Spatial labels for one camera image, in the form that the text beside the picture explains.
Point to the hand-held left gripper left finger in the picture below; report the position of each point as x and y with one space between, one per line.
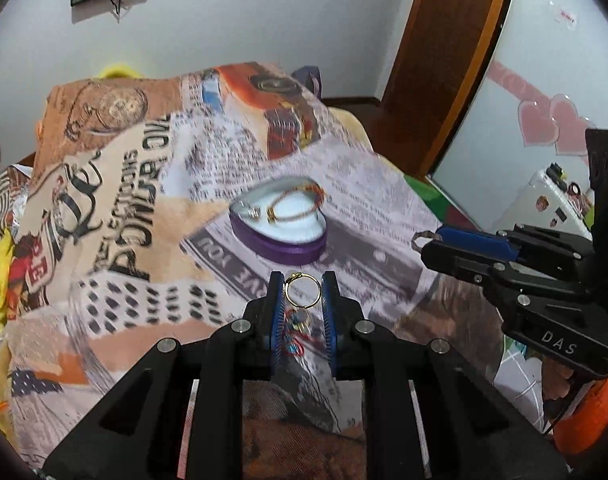
278 321

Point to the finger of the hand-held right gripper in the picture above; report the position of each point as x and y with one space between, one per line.
454 262
471 239

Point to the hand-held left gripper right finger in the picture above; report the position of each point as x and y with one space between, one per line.
328 321

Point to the purple heart-shaped jewelry box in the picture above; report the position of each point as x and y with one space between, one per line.
279 240

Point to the person's orange-sleeved right forearm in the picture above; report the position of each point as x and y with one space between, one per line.
596 420

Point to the person's right hand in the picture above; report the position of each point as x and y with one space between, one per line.
559 385

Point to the white suitcase with stickers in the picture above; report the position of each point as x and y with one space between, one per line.
544 205

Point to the pink heart stickers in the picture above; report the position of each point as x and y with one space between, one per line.
554 122

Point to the newspaper print blanket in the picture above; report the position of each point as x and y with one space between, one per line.
133 210

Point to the brown wooden door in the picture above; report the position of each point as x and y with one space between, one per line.
449 55

